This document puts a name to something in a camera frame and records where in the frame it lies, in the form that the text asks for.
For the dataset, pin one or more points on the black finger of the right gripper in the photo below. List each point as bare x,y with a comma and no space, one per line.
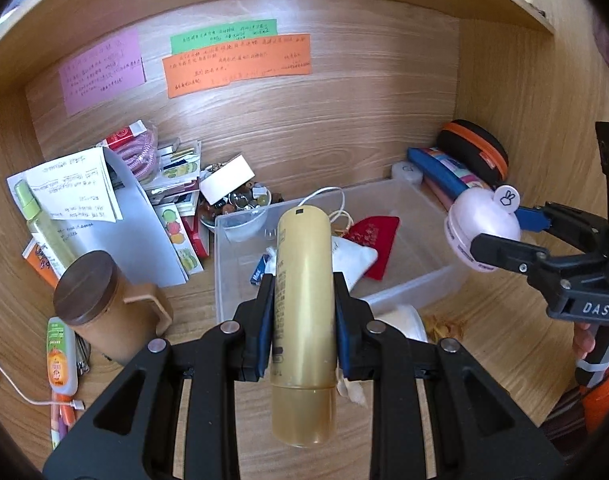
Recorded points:
535,262
578,228

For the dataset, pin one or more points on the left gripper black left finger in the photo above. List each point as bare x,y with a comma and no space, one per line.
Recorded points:
129,431

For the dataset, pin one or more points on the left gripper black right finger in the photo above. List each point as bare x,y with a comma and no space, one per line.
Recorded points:
478,431

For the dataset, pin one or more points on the pink round jar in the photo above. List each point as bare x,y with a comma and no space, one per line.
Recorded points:
482,211

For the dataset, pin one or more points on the clear plastic storage bin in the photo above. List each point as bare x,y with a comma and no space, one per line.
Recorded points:
397,257

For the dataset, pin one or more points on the red fabric charm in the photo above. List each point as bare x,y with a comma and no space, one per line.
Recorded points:
377,232

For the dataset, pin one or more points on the gold cosmetic tube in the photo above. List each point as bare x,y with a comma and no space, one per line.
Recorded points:
304,355

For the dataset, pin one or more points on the white drawstring pouch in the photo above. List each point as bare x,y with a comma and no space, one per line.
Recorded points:
349,258

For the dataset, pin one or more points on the blue Max staples box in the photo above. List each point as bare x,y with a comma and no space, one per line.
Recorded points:
259,270

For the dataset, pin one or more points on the cream round lidded container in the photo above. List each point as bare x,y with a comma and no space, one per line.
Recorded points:
406,319

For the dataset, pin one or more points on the orange sleeve forearm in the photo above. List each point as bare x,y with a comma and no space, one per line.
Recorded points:
595,402

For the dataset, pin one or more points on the person's right hand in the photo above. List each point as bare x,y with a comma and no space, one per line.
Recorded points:
583,340

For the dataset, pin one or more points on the orange white glue bottle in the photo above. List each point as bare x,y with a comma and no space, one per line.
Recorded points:
62,369

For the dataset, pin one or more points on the gold flower ornament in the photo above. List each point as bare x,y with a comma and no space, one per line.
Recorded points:
438,328

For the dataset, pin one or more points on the brown ceramic lidded mug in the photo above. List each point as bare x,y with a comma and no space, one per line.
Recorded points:
118,318

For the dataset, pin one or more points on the black orange zip case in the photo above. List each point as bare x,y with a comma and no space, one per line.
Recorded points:
477,149

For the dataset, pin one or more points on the white round tape case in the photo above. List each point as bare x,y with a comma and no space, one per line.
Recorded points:
407,172

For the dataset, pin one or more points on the orange small box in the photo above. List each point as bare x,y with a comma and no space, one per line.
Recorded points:
37,260

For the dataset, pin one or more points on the fruit pattern sticker box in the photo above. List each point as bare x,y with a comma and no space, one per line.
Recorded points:
172,223

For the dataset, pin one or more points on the white paper sheets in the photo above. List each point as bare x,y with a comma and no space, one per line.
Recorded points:
97,204

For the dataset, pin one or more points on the green spray bottle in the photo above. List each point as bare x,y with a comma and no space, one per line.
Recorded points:
44,230

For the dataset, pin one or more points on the stack of cards and booklets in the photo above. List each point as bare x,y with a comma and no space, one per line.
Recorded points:
178,183

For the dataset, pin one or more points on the white bowl of trinkets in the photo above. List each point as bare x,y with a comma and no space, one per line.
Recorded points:
242,209

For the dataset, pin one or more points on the white rectangular box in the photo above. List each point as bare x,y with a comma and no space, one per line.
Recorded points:
226,179

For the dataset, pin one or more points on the orange sticky note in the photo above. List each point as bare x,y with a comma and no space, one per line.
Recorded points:
220,65

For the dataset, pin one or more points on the pink sticky note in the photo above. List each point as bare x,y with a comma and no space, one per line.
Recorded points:
102,72

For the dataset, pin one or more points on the green sticky note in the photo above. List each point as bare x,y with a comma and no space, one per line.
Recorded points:
217,34

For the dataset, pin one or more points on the pink coiled cable pack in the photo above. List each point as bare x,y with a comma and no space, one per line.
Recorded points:
137,145

